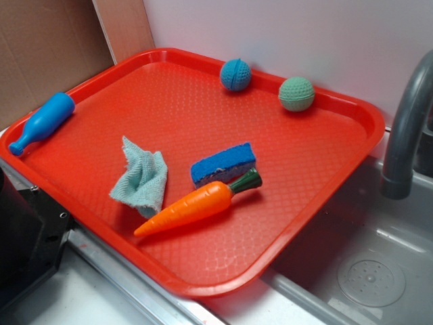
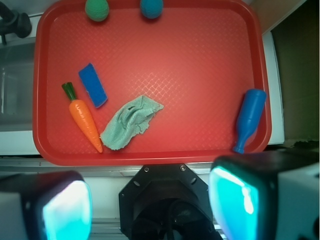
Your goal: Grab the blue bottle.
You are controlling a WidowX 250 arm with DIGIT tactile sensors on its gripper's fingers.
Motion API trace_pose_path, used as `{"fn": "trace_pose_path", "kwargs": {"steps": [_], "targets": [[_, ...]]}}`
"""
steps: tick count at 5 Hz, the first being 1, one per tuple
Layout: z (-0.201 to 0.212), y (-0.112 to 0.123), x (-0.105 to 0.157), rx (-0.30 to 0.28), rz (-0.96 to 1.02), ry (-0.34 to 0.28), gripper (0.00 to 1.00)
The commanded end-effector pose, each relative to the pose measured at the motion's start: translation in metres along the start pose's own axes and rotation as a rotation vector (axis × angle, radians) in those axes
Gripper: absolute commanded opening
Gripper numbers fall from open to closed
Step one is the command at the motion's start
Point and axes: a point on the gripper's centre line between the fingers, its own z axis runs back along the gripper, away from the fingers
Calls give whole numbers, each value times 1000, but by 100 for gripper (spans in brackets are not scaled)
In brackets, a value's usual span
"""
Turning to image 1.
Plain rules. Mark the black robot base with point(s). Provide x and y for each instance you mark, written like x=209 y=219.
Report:
x=34 y=230

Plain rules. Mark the blue plastic toy bottle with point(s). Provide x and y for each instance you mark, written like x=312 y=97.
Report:
x=44 y=122

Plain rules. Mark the blue sponge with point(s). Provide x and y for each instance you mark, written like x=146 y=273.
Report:
x=224 y=165

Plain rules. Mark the red plastic tray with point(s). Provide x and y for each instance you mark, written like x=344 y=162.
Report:
x=172 y=101

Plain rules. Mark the orange toy carrot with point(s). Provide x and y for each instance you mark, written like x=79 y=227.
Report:
x=204 y=202

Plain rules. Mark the light green knitted cloth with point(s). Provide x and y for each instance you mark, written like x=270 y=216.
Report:
x=143 y=183

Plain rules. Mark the blue dimpled ball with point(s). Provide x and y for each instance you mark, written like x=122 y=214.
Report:
x=235 y=75

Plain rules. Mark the green dimpled ball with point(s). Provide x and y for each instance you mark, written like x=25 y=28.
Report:
x=296 y=94

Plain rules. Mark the grey faucet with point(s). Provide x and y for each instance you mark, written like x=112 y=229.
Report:
x=409 y=146

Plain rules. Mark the grey plastic sink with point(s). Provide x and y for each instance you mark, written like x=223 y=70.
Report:
x=362 y=259

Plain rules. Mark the brown cardboard panel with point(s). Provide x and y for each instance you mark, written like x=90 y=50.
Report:
x=50 y=46

